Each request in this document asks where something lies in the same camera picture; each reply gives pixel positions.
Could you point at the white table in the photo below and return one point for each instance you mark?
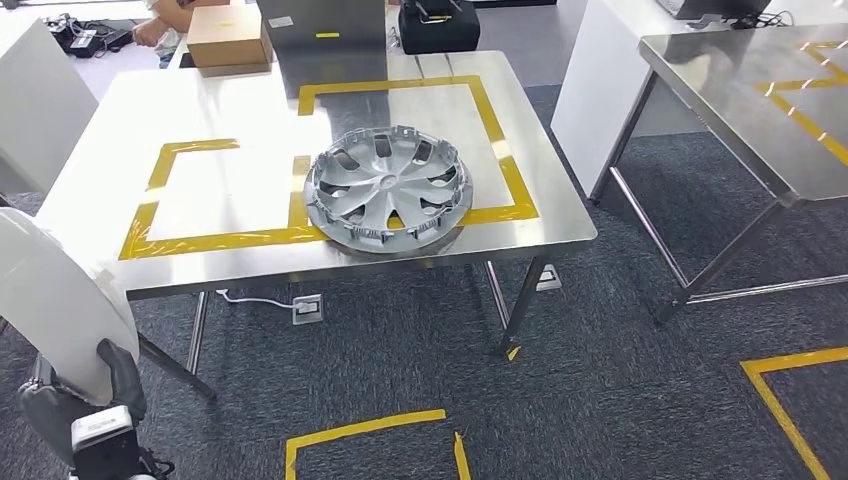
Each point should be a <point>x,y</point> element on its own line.
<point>596,79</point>

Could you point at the stainless steel table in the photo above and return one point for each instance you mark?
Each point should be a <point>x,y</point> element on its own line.
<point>762,99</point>

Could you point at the yellow floor tape square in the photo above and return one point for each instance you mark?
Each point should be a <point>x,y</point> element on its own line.
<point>364,427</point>
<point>795,358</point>

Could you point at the small yellow tape piece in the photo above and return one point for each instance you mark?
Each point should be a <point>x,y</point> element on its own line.
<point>513,353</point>

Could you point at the black carry bag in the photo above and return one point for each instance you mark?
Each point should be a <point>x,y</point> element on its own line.
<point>437,30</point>

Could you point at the dark grey metal box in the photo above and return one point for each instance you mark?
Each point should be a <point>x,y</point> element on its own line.
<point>321,20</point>

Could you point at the stainless steel workbench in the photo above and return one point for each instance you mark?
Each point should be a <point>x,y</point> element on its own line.
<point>430,112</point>

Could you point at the silver hubcap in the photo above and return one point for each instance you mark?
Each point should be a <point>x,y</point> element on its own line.
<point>387,189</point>

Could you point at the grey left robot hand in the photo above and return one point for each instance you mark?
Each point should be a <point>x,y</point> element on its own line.
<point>46,411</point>

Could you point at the white curved plastic part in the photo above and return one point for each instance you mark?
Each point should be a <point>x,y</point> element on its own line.
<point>60,305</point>

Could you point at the black electronic devices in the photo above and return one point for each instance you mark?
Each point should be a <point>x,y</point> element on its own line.
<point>86,40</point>

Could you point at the floor socket box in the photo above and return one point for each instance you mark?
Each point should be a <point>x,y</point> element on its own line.
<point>550,278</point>
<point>307,309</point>

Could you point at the person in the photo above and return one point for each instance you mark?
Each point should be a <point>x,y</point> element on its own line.
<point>169,23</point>

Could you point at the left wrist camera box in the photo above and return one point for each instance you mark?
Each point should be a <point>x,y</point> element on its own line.
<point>106,444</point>

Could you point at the brown cardboard box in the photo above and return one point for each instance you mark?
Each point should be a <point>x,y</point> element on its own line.
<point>228,36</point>

